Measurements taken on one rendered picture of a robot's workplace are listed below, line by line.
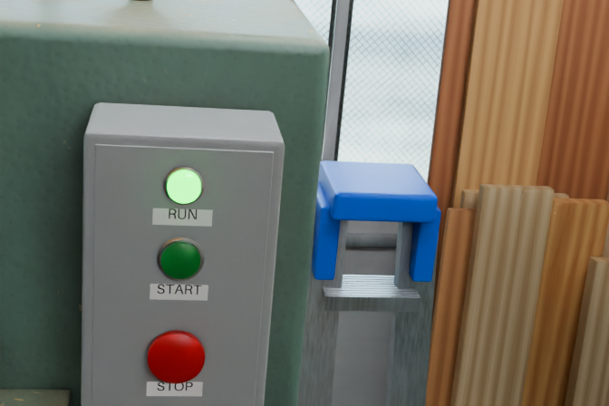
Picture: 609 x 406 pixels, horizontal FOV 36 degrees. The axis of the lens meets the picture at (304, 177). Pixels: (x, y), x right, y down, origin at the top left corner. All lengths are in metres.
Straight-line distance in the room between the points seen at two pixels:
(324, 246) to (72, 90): 0.93
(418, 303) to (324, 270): 0.16
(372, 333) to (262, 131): 1.80
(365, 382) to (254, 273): 1.84
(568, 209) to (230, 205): 1.52
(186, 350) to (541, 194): 1.45
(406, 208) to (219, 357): 0.90
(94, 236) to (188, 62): 0.11
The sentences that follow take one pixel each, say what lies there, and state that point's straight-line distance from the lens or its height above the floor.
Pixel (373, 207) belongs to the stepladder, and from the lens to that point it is 1.38.
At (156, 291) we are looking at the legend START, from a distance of 0.50.
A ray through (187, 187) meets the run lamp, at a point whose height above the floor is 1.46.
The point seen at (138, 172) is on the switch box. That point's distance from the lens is 0.47.
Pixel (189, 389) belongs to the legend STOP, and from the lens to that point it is 0.53.
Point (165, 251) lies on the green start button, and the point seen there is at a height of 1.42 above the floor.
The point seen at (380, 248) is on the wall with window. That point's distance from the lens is 2.17.
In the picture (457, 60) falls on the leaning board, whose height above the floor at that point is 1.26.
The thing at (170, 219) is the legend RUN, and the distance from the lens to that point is 0.48.
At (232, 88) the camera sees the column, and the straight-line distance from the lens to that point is 0.52.
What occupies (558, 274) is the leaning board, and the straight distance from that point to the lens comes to 2.01.
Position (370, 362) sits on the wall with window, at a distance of 2.30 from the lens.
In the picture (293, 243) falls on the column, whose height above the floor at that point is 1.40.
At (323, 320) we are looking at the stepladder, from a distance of 1.48.
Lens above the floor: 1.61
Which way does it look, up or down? 19 degrees down
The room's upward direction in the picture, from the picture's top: 5 degrees clockwise
